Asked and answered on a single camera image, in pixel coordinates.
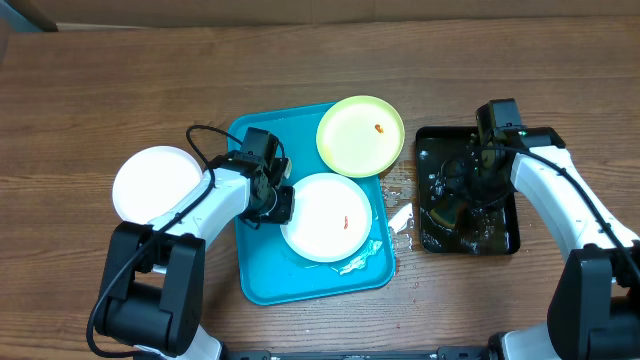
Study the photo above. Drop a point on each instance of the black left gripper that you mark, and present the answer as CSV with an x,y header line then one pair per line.
x,y
285,213

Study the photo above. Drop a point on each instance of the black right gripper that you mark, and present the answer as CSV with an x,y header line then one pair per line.
x,y
460,187

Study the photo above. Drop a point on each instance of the green yellow sponge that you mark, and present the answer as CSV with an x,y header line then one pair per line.
x,y
449,213

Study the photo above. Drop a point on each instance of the white plate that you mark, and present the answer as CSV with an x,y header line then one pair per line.
x,y
331,220
152,182

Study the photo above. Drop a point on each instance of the light green plate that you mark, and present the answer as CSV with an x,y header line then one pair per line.
x,y
360,136

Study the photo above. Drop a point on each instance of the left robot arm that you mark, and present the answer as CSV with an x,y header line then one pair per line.
x,y
151,294

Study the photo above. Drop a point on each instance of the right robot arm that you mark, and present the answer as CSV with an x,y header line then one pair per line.
x,y
594,312

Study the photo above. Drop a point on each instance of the black rectangular tray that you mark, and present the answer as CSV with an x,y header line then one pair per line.
x,y
488,230

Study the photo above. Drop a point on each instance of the teal plastic tray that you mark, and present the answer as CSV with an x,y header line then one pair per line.
x,y
270,271

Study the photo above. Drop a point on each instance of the white foam blob on table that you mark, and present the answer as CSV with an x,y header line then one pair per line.
x,y
400,220

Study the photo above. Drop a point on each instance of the white soap smear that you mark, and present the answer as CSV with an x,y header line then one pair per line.
x,y
360,260

